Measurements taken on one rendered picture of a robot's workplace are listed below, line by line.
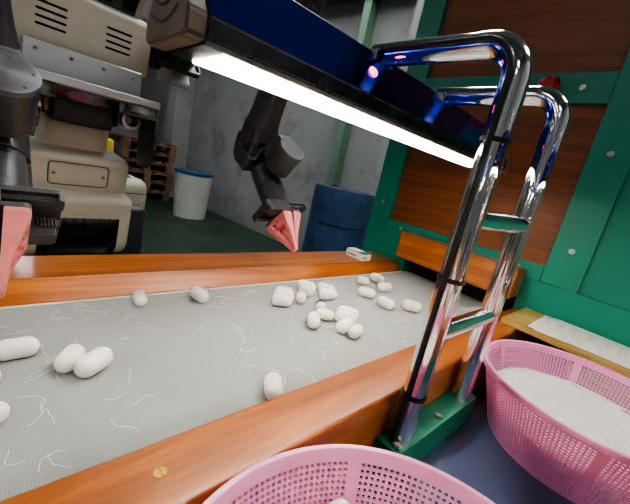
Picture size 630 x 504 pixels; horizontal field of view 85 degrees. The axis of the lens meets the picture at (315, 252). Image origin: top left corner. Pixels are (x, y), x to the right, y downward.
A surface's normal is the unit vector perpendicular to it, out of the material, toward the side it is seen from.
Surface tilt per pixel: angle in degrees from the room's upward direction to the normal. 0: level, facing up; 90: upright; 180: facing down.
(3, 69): 41
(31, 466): 0
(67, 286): 45
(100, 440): 0
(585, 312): 90
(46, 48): 90
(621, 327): 90
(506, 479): 0
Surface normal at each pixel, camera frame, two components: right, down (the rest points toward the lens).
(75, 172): 0.68, 0.44
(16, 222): 0.69, -0.17
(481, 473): 0.21, -0.95
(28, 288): 0.62, -0.45
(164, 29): -0.73, 0.01
